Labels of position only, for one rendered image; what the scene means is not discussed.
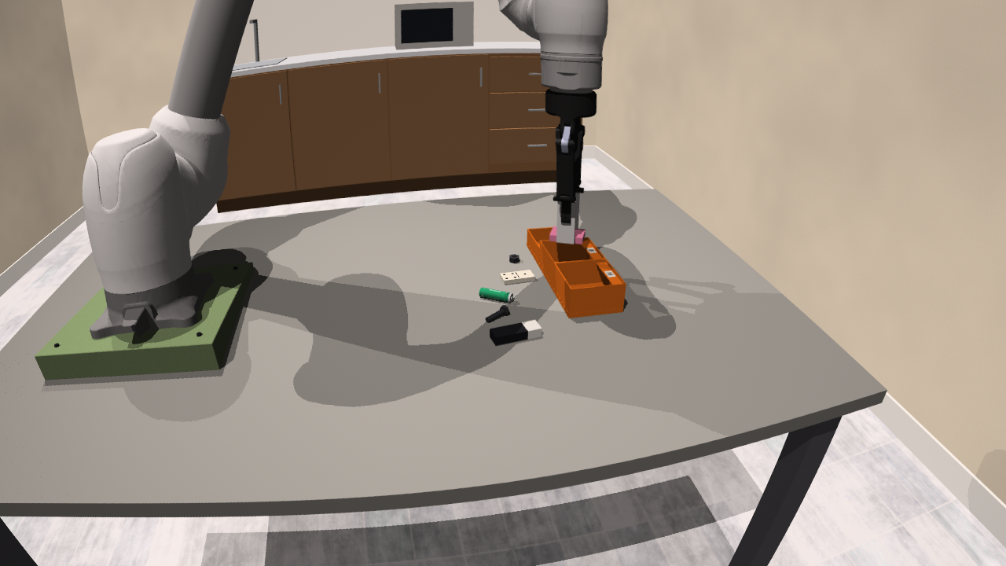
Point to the white domino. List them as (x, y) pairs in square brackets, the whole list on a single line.
[(517, 277)]

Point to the orange rack of bins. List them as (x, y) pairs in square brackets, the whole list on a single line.
[(584, 287)]

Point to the black bolt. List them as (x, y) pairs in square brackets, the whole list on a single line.
[(503, 311)]

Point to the black and white eraser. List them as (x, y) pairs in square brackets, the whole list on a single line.
[(516, 332)]

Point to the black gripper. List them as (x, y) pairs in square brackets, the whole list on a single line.
[(569, 135)]

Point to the green battery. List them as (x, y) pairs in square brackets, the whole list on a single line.
[(496, 295)]

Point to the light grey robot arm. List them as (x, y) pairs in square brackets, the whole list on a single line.
[(140, 203)]

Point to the pink rectangular block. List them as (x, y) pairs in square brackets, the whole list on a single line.
[(579, 235)]

